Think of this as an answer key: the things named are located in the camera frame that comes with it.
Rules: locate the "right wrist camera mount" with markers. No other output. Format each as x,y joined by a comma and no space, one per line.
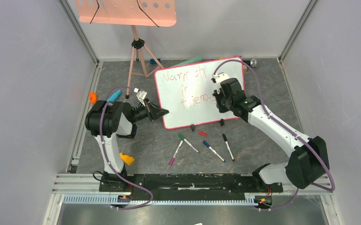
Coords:
217,79

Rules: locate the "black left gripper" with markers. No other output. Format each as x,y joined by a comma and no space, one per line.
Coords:
152,112

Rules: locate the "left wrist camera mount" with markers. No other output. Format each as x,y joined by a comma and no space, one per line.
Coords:
141,95

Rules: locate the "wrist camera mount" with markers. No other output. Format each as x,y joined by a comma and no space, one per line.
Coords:
141,95
217,79

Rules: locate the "black whiteboard marker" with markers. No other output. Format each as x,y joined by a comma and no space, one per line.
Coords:
228,147

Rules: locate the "green whiteboard marker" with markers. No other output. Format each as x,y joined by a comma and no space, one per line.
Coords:
185,140

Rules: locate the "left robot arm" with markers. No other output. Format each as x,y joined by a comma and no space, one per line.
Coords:
107,121

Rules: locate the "blue whiteboard marker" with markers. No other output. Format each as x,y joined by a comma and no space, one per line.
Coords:
214,151

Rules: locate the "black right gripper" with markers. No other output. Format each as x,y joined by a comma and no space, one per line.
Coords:
218,96

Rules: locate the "purple whiteboard marker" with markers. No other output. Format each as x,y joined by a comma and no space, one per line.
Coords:
175,153

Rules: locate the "orange toy block at wall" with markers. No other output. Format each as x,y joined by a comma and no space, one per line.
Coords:
92,97

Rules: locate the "mint green cylinder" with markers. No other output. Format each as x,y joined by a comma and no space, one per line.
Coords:
196,59

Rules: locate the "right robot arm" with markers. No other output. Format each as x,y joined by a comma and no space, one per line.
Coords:
308,159

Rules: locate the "pink music stand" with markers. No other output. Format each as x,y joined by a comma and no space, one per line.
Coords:
155,13

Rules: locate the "pink framed whiteboard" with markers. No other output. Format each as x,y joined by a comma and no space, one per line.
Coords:
187,92

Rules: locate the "orange stair toy block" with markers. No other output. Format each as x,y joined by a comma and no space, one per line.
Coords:
128,160

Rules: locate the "black microphone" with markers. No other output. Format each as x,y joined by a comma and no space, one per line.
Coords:
252,62

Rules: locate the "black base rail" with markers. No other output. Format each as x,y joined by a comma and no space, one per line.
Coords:
187,187

